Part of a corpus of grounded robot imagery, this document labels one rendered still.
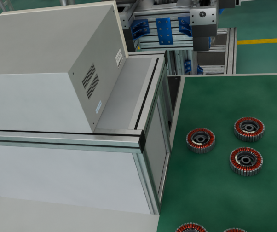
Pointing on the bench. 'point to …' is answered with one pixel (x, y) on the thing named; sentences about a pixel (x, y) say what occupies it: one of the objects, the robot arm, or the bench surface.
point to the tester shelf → (107, 113)
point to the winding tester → (52, 67)
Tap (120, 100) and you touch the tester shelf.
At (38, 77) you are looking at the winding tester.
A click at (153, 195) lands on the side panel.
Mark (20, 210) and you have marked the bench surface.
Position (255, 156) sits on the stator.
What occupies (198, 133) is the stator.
